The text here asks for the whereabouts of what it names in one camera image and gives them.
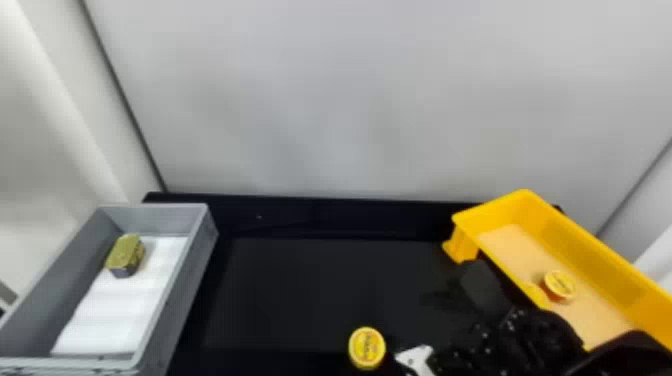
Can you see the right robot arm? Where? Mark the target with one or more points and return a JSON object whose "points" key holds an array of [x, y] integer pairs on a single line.
{"points": [[556, 336]]}

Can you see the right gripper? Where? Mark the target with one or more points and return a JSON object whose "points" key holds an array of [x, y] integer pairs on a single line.
{"points": [[470, 354]]}

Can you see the yellow tray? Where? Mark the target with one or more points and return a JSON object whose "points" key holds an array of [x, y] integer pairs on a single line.
{"points": [[588, 246]]}

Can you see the white slab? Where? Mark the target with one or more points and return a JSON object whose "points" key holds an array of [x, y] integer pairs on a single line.
{"points": [[118, 315]]}

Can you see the grey crate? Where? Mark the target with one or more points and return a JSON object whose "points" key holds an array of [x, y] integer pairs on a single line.
{"points": [[47, 294]]}

